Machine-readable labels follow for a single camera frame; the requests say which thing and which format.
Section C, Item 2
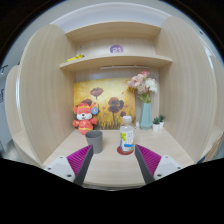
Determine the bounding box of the white led light bar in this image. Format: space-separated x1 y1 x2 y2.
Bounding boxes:
100 65 150 70

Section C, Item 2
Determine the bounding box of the grey plastic cup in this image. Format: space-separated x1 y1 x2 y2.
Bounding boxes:
85 130 103 154

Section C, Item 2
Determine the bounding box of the yellow poppy painting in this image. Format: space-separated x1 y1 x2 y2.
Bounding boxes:
74 77 136 130

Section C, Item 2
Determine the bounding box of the clear plastic water bottle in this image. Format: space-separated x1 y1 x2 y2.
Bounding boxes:
120 116 135 153

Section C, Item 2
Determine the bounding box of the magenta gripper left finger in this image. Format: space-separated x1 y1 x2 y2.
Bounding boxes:
67 145 93 186

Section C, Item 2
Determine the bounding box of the purple round number sticker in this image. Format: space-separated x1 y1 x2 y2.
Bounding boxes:
110 45 124 53

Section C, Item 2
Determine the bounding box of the small potted succulent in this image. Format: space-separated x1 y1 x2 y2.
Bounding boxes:
153 117 160 132
159 114 166 129

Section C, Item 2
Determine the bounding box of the pink white flower bouquet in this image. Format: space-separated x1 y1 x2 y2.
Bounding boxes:
128 71 158 103

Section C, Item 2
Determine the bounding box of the teal ceramic vase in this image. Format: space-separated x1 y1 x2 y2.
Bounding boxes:
139 103 152 130

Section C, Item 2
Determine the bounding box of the light wood shelf unit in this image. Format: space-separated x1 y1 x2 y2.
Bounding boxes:
5 16 224 188

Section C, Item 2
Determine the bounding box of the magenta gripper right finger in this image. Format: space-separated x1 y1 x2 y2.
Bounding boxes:
135 144 161 184

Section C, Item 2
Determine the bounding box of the red plush toy figure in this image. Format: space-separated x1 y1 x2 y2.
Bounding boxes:
72 103 97 135

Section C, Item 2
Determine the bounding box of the small potted succulent right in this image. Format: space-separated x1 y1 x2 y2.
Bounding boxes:
159 114 166 129

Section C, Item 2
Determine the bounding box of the yellow toy on shelf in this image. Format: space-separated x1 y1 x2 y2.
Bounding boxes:
65 54 85 62

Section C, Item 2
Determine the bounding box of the small potted succulent left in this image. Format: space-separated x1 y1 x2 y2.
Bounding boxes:
153 117 160 132

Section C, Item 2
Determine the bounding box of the red round coaster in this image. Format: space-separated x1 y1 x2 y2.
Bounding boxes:
117 146 134 155

